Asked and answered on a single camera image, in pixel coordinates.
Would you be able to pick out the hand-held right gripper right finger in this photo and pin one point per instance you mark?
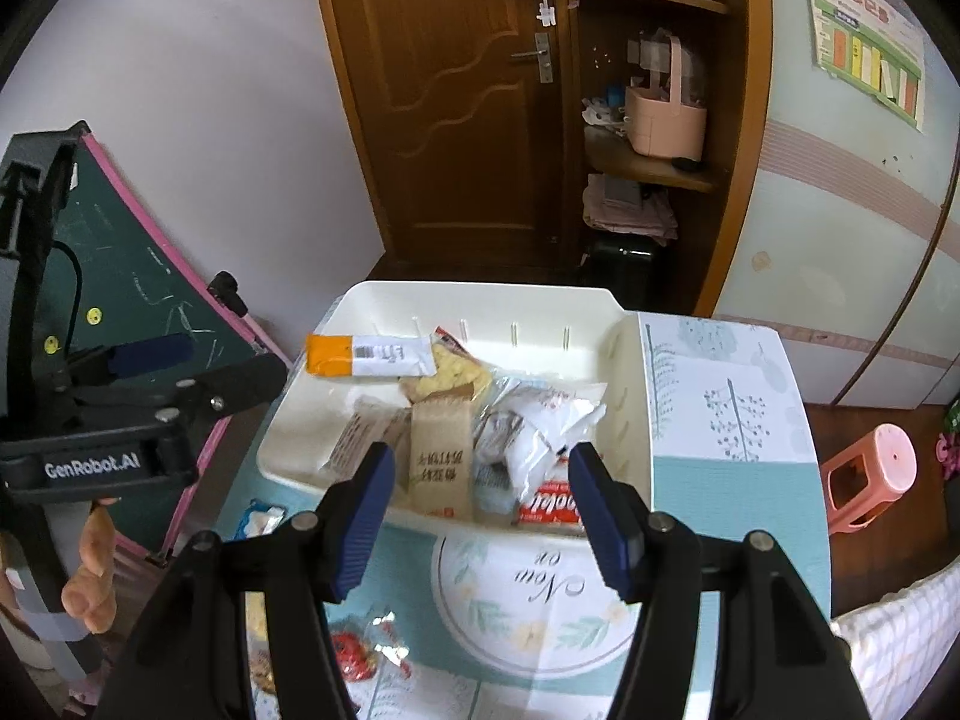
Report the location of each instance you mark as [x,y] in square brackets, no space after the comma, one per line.
[600,521]

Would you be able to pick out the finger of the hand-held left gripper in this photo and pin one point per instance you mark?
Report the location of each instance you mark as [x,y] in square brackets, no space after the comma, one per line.
[150,356]
[240,382]

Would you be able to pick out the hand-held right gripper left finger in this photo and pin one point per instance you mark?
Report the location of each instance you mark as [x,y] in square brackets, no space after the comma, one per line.
[360,521]

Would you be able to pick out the red and white cookie packet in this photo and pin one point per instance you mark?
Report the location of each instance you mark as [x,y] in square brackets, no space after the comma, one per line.
[551,504]

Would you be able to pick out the clear packet of biscuits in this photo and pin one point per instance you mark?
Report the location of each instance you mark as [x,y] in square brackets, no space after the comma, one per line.
[356,427]

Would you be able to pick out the white plastic storage bin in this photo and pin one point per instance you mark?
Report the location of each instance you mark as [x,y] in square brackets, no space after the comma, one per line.
[345,405]

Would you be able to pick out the beige cracker packet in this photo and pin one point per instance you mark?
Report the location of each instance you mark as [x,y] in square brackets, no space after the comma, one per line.
[442,450]

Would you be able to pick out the pale blue packet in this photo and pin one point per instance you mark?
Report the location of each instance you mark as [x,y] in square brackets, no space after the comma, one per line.
[491,493]

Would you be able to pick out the white crinkled snack packet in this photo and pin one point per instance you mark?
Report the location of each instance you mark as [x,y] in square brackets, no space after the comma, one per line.
[547,420]

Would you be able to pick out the orange and white snack bar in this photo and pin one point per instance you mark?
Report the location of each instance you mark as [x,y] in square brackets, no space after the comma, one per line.
[375,355]

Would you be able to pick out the clear packet of yellow cookies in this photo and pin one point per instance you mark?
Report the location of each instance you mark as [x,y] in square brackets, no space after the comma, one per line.
[454,371]
[256,615]

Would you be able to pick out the person's left hand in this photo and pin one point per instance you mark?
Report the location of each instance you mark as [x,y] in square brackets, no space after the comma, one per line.
[94,577]

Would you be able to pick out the pink framed chalkboard easel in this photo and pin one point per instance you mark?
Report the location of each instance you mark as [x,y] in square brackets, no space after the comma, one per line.
[135,292]

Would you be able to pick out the blue snack packet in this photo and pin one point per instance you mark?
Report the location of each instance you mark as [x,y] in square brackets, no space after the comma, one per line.
[259,519]

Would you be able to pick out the small red snack packet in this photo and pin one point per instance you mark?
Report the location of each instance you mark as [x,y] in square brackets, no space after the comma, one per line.
[352,652]

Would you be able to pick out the tree print tablecloth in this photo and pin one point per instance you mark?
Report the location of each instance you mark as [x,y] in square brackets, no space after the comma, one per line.
[735,480]

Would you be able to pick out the clear packet of brown nuts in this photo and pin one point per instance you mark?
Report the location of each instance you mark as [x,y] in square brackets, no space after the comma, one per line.
[262,673]

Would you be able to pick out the black box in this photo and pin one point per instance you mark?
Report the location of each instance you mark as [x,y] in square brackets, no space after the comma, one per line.
[619,262]

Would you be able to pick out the pink plastic stool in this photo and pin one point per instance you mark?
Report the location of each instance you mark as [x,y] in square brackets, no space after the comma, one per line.
[885,465]

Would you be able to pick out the pile of folded cloths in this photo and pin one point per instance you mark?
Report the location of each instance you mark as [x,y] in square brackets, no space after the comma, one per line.
[626,210]

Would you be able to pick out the brown wooden door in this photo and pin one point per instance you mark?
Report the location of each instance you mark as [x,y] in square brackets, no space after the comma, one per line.
[442,127]

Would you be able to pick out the checkered blanket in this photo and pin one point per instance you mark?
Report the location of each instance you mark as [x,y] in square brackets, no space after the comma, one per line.
[900,652]

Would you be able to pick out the pink toy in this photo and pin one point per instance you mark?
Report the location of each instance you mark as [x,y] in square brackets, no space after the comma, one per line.
[947,454]

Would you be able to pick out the pastel flowered wardrobe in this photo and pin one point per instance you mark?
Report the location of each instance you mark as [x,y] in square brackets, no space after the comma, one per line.
[847,240]

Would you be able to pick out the small shelf trinkets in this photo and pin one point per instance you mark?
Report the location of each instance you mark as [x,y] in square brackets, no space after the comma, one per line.
[604,109]

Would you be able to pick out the wooden corner shelf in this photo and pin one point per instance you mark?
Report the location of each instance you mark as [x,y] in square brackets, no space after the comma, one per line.
[739,90]

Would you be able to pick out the white door hook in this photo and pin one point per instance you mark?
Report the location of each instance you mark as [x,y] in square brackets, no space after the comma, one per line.
[547,13]

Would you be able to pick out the wall poster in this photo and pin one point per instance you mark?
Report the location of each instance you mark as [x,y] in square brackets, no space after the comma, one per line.
[862,37]

